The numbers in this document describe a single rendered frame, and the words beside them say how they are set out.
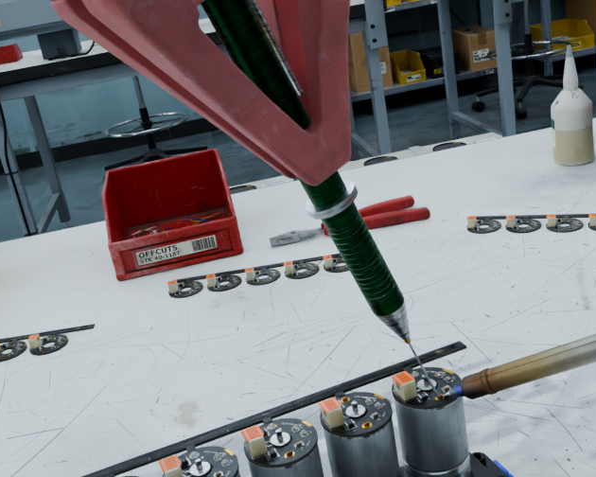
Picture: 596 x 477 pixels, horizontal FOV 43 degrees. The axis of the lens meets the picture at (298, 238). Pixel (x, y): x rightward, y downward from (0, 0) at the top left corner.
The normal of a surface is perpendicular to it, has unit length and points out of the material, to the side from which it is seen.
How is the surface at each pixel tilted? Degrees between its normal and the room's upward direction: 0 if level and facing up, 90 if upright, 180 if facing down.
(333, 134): 99
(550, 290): 0
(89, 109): 90
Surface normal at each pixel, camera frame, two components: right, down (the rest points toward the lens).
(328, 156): 0.55, 0.36
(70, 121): 0.15, 0.33
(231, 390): -0.17, -0.92
